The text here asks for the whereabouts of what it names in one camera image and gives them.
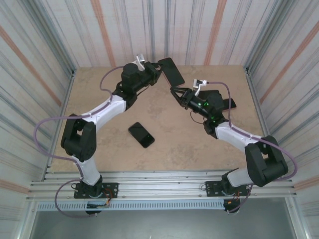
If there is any black phone case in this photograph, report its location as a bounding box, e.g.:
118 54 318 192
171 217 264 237
158 57 185 86

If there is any pink silicone phone case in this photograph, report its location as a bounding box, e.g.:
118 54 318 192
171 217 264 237
222 98 238 110

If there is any small black smartphone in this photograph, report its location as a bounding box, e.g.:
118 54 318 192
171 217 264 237
128 121 156 149

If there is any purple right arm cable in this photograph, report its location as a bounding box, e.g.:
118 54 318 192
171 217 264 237
206 81 299 215

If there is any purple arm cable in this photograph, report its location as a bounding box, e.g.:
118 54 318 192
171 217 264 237
33 66 125 219
206 81 299 215

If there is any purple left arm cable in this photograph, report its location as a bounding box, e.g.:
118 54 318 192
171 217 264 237
33 66 125 219

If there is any aluminium side rail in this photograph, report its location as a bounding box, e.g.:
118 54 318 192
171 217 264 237
244 66 275 140
42 69 76 180

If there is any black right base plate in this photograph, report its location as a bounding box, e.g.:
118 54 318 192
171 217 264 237
204 180 252 197

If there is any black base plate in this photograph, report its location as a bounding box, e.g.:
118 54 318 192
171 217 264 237
73 182 119 200
204 180 252 197

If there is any aluminium front rail frame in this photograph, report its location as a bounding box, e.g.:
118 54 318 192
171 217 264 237
26 170 299 202

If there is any grey slotted cable duct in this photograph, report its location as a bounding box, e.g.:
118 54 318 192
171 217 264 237
36 201 225 212

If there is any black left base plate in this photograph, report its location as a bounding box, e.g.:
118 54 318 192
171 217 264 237
73 182 119 200

